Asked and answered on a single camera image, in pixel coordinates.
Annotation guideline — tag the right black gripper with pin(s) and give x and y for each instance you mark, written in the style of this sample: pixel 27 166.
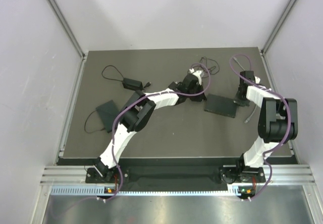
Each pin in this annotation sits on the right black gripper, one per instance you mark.
pixel 240 103

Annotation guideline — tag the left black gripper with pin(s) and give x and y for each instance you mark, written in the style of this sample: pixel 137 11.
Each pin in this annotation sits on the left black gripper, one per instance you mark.
pixel 201 98

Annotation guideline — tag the dark grey network switch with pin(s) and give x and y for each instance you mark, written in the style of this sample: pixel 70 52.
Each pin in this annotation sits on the dark grey network switch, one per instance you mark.
pixel 220 105

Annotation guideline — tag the black power brick adapter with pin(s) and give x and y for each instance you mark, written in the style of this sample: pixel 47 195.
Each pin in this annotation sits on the black power brick adapter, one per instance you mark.
pixel 132 84

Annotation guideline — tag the black box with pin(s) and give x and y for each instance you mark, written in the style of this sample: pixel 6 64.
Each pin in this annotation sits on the black box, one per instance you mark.
pixel 107 113

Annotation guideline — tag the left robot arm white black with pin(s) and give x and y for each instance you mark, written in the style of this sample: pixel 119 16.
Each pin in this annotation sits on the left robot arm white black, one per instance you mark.
pixel 136 113

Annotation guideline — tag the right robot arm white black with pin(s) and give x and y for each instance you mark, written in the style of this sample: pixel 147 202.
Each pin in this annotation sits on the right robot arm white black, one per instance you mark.
pixel 277 124

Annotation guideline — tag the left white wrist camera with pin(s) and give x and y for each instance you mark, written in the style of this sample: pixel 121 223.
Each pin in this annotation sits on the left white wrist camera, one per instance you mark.
pixel 198 74

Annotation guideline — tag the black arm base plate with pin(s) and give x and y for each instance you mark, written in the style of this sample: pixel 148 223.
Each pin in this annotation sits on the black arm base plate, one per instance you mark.
pixel 172 177

